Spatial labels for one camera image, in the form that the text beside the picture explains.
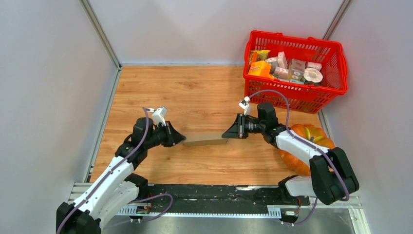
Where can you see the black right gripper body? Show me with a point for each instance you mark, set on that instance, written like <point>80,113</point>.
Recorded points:
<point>245,125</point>

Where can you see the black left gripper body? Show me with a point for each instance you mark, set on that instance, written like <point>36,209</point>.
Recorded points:
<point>162,142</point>

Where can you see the brown cardboard paper box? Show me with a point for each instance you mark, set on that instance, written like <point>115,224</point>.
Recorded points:
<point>205,139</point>

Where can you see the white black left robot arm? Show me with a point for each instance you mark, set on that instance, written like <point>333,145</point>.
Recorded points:
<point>109,174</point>

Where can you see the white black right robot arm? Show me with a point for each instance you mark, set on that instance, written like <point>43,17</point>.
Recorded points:
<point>331,178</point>

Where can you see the orange snack box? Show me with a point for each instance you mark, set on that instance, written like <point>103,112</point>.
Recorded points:
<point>260,68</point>

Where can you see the white pink carton box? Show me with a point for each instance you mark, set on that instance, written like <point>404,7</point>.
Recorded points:
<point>282,60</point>

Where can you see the yellow snack bag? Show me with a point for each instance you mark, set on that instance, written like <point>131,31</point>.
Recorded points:
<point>258,55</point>

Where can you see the orange pumpkin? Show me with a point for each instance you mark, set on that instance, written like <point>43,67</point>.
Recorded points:
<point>311,133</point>

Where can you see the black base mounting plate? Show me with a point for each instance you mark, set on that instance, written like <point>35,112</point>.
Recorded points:
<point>230,200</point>

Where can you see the white round tape roll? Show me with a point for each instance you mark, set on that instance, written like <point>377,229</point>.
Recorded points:
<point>312,75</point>

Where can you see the red plastic shopping basket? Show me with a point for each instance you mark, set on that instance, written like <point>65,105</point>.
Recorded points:
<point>301,97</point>

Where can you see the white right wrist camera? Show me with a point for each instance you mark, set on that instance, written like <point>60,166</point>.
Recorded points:
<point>245,105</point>

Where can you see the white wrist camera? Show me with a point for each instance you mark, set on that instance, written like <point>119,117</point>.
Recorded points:
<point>245,105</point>
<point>158,115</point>

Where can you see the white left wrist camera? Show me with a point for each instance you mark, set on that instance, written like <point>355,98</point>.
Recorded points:
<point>158,115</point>

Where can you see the aluminium frame rail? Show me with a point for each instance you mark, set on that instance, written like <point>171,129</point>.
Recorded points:
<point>284,215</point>

